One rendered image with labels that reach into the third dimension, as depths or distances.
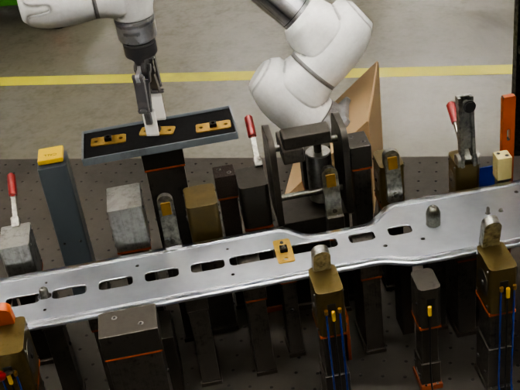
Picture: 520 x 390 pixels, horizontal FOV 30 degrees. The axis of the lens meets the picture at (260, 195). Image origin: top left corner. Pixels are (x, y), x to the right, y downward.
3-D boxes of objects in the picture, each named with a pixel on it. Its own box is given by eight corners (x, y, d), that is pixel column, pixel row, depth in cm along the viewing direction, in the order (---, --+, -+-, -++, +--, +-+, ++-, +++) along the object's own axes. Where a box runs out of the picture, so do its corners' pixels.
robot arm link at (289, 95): (293, 133, 288) (236, 88, 283) (333, 87, 284) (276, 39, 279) (299, 148, 273) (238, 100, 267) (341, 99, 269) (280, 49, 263)
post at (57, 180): (76, 313, 252) (35, 171, 228) (76, 295, 259) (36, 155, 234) (105, 307, 253) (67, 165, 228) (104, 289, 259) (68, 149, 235)
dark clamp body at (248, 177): (257, 316, 244) (237, 189, 222) (251, 287, 253) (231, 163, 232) (285, 310, 244) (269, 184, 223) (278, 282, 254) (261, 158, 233)
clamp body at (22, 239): (36, 367, 237) (-3, 250, 217) (38, 336, 247) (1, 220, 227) (66, 362, 238) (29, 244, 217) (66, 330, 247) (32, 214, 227)
